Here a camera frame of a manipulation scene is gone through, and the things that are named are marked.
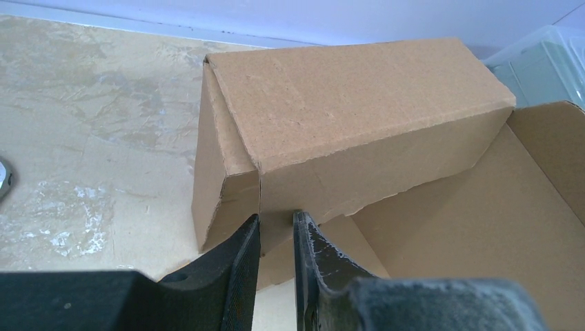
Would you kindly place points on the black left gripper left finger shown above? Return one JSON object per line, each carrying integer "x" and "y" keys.
{"x": 214, "y": 292}

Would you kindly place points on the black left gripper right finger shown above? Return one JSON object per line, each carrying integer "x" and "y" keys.
{"x": 333, "y": 292}

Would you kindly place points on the red adjustable wrench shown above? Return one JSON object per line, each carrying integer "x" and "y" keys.
{"x": 6, "y": 178}

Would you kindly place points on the brown cardboard box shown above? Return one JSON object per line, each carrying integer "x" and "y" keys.
{"x": 412, "y": 157}

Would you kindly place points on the clear plastic bin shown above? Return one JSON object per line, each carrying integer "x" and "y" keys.
{"x": 543, "y": 67}

